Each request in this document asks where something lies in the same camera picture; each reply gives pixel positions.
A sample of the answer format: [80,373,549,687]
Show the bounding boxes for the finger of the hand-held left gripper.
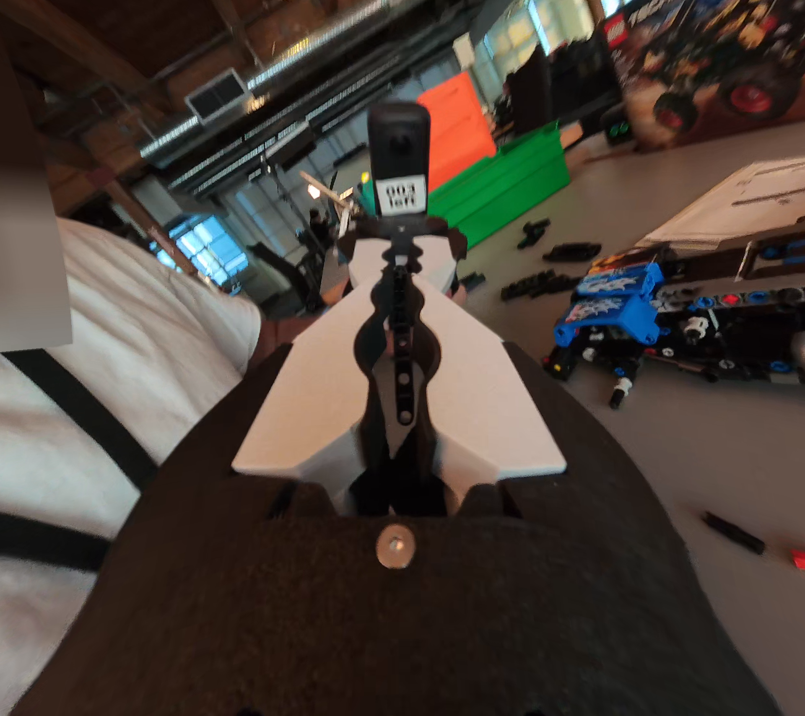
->
[347,233,396,289]
[408,233,460,297]

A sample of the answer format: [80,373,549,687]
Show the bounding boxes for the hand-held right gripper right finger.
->
[412,279,567,517]

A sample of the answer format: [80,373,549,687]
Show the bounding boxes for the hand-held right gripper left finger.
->
[231,279,380,517]

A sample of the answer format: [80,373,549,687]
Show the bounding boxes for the long black lego beam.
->
[385,251,421,426]

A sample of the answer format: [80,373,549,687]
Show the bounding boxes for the blue and black lego truck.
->
[544,260,805,410]

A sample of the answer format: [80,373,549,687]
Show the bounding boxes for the printed lego set box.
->
[602,0,805,154]

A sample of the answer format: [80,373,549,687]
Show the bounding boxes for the orange box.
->
[416,71,499,196]

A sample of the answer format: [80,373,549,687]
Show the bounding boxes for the green box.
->
[428,122,572,249]

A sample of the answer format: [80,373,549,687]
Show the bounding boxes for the white instruction booklet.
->
[635,159,805,253]

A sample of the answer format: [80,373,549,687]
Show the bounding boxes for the silver ventilation duct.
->
[138,18,410,163]

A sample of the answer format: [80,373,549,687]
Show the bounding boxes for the black harness strap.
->
[0,511,113,573]
[0,348,159,492]

